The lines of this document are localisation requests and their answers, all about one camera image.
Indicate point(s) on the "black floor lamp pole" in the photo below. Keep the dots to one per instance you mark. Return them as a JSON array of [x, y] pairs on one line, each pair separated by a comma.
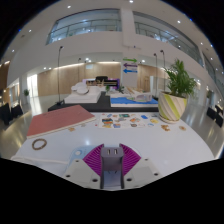
[[58, 76], [164, 70], [156, 73], [78, 70]]

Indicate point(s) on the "pink flat board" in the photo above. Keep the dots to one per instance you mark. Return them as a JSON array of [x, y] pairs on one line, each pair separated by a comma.
[[58, 120]]

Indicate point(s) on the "group of black chairs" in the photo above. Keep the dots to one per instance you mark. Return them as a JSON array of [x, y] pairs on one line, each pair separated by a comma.
[[215, 115], [10, 113]]

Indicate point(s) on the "potted plant in striped pot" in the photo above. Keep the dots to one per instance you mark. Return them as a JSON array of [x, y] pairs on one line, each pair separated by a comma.
[[171, 106]]

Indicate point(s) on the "black piano with purple screen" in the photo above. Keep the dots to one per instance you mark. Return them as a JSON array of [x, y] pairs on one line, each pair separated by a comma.
[[101, 81]]

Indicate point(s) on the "arrow direction sign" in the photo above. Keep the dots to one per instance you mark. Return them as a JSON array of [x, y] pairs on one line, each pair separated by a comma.
[[130, 66]]

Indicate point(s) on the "sheet of colourful stickers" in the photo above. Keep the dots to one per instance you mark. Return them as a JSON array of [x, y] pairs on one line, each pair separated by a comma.
[[128, 120]]

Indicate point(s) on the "black display platform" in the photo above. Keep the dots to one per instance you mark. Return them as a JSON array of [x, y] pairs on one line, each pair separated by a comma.
[[103, 106]]

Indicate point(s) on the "small green potted plant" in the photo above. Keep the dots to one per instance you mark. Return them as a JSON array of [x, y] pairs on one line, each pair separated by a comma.
[[26, 92]]

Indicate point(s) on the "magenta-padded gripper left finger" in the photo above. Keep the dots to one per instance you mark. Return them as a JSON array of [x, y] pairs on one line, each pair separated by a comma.
[[83, 170]]

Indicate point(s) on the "white architectural model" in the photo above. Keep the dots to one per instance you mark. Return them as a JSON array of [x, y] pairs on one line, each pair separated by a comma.
[[83, 96]]

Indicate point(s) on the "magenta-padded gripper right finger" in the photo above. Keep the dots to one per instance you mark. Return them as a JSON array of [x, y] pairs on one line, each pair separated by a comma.
[[140, 170]]

